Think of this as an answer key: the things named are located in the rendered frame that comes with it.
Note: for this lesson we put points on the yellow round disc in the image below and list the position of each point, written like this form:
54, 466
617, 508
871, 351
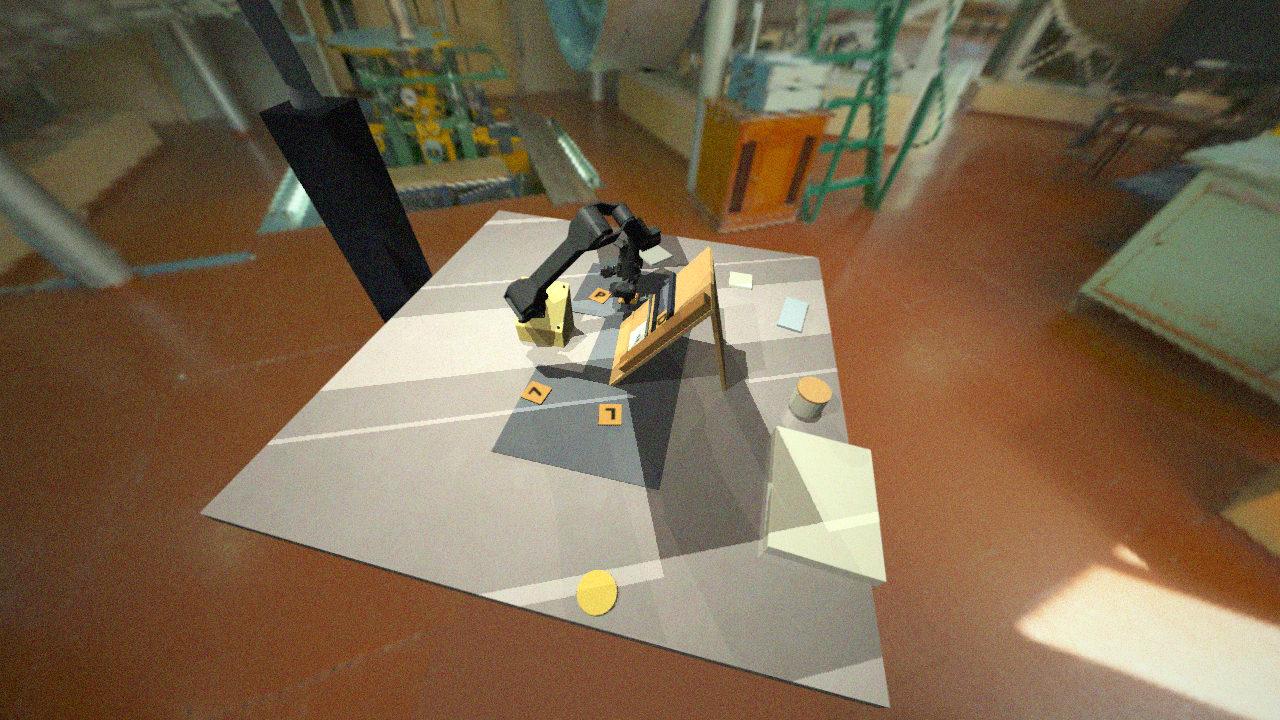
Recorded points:
596, 593

